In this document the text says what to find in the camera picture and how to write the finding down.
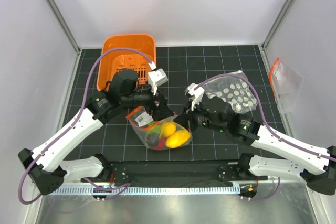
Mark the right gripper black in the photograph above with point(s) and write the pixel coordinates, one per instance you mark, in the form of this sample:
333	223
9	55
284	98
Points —
186	119

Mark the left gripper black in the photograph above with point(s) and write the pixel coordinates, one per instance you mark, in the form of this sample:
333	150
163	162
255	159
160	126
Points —
157	112

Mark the green fruit toy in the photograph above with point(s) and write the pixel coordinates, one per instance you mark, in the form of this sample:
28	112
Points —
154	129

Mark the yellow lemon toy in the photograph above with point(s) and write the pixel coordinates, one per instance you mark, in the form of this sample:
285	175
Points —
168	129

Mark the yellow mango toy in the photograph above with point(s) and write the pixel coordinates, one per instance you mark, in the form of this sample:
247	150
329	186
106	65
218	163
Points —
178	139

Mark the single clear zip bag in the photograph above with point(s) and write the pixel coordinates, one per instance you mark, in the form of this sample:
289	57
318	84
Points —
140	120

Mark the dark brown fruit toy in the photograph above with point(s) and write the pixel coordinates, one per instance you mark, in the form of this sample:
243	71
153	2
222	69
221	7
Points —
153	139

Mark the orange plastic basket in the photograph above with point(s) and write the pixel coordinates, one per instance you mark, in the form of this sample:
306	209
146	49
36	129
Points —
117	60

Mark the clear zip bags stack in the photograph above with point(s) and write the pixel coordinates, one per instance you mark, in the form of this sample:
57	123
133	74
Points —
234	91

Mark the red apple toy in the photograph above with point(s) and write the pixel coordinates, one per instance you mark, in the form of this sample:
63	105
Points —
161	145

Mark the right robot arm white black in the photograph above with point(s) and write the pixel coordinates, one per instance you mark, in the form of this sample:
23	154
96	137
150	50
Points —
315	166

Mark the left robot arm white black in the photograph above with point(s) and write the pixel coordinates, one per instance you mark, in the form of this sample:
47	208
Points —
44	164

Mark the black grid mat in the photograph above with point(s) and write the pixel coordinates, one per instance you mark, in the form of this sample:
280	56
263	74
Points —
117	140

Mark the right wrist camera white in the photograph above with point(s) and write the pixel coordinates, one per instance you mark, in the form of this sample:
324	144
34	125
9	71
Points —
195	95

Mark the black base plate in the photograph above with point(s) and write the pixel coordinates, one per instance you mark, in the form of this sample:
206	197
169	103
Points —
178	173

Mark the white slotted cable duct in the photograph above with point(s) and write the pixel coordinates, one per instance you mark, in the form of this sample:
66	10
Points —
69	190

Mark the zip bag on right wall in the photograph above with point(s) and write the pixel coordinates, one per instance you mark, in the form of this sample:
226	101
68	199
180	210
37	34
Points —
285	83

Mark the left aluminium frame post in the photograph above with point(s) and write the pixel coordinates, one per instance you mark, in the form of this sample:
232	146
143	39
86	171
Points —
61	21

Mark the aluminium frame post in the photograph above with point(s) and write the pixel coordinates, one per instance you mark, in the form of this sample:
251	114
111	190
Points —
61	21
276	24

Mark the right aluminium frame post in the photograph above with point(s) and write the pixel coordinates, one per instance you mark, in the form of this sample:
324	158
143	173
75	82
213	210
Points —
276	24

